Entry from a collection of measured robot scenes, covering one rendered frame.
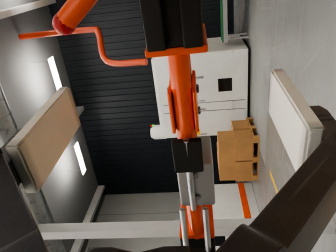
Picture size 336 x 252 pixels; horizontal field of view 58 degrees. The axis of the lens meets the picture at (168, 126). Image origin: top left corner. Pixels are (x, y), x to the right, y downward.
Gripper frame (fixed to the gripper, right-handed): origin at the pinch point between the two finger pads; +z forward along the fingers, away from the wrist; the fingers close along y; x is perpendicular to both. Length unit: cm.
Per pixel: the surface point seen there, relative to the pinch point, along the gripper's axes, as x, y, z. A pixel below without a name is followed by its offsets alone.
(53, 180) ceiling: -603, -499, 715
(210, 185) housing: -17.3, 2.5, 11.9
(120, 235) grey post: -247, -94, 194
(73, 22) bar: 3.2, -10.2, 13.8
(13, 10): -84, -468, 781
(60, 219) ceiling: -737, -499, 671
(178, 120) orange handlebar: -7.8, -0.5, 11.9
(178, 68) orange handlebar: -1.8, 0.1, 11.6
